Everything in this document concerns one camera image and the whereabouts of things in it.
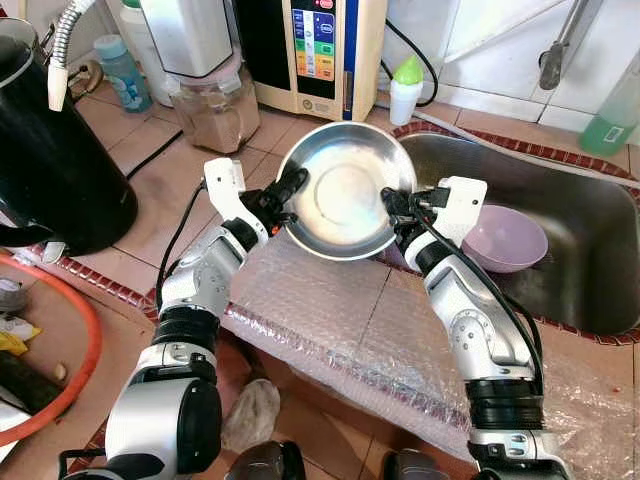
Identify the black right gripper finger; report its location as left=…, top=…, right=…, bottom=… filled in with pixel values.
left=380, top=186, right=411, bottom=239

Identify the shallow steel pan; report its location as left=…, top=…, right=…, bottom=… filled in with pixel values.
left=275, top=121, right=418, bottom=262

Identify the purple plastic bowl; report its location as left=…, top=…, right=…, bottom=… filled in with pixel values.
left=462, top=204, right=550, bottom=274

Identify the grey blender with brown jar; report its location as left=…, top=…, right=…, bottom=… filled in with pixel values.
left=138, top=0, right=263, bottom=156

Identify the white bottle green cap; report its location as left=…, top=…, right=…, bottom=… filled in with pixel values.
left=389, top=55, right=425, bottom=128

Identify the bubble wrap sheet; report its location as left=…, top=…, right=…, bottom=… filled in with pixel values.
left=222, top=232, right=640, bottom=480

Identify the beige water ionizer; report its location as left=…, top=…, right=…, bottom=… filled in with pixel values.
left=232, top=0, right=389, bottom=123

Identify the stainless steel sink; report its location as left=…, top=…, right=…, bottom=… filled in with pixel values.
left=385, top=132, right=640, bottom=336

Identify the small blue bottle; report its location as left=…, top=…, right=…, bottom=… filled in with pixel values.
left=95, top=35, right=153, bottom=113

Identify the green dish soap bottle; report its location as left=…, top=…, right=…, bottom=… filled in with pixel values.
left=578, top=55, right=640, bottom=158

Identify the grey floor rag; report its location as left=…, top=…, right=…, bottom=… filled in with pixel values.
left=222, top=378, right=283, bottom=456

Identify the black electric kettle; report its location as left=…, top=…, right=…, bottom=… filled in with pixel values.
left=0, top=18, right=139, bottom=256

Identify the orange round basin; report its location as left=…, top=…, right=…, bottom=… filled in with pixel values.
left=0, top=250, right=103, bottom=446

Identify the dark robot right foot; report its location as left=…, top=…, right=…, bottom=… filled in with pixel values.
left=385, top=448, right=446, bottom=480

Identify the grey tape roll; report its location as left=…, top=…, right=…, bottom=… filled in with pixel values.
left=0, top=278, right=29, bottom=313

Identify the yellow white packet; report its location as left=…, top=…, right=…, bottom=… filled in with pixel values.
left=0, top=315, right=43, bottom=356

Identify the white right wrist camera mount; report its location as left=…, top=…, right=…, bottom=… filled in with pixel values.
left=435, top=176, right=489, bottom=249

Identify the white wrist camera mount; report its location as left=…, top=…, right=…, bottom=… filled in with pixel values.
left=203, top=157, right=249, bottom=238
left=435, top=176, right=489, bottom=249

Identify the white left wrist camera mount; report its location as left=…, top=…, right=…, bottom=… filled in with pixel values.
left=203, top=157, right=249, bottom=238

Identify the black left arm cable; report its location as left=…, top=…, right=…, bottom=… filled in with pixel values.
left=155, top=178, right=211, bottom=311

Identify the black counter power cord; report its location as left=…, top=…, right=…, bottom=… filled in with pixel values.
left=125, top=128, right=186, bottom=181

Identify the black wall cable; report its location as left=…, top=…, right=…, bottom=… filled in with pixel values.
left=385, top=20, right=441, bottom=109

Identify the metal wall tap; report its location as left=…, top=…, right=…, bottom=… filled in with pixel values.
left=538, top=0, right=593, bottom=91

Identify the white wall pipe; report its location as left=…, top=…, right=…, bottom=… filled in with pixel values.
left=445, top=0, right=576, bottom=66

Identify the flexible metal spout hose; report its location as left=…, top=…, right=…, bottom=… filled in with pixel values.
left=47, top=0, right=101, bottom=113

